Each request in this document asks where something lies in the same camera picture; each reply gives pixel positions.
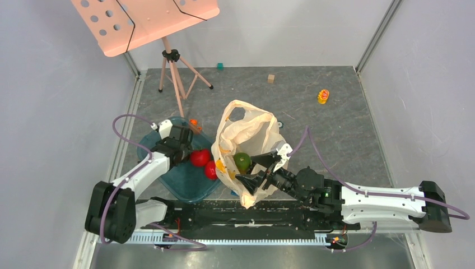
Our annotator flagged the red fake tomato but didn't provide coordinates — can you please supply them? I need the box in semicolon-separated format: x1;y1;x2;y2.
189;149;211;167

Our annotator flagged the green fake mango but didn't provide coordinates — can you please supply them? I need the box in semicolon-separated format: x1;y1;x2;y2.
233;152;252;174

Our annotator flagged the translucent cream plastic bag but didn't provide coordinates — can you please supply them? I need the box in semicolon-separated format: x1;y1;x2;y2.
211;100;287;209

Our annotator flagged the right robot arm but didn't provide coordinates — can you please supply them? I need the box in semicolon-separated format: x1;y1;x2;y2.
235;152;452;233

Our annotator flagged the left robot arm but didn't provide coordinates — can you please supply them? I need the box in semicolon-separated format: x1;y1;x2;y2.
85;120;193;244

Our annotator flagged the orange curved toy block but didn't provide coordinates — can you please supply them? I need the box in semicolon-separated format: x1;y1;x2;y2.
189;119;202;132

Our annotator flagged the small wooden cube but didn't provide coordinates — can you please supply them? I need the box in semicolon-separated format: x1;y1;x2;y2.
267;74;275;84

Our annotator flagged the yellow butterfly toy block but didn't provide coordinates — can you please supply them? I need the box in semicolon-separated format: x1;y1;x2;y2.
317;89;329;104

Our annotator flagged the pink music stand desk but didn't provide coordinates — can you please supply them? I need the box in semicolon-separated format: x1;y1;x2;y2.
71;0;220;57

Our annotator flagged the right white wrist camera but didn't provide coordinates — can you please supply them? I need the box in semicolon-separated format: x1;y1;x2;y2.
271;141;293;172

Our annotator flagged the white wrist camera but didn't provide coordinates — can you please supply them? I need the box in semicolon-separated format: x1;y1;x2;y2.
271;141;293;172
150;119;173;139

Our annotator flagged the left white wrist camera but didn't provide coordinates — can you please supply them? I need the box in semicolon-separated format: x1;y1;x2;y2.
150;119;173;139

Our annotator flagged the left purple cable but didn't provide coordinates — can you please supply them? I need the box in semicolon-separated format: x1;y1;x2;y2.
99;114;208;252

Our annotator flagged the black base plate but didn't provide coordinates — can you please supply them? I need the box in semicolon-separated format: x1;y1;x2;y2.
158;200;361;240

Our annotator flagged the aluminium frame rail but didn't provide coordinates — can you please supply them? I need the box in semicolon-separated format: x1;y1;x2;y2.
72;207;433;269

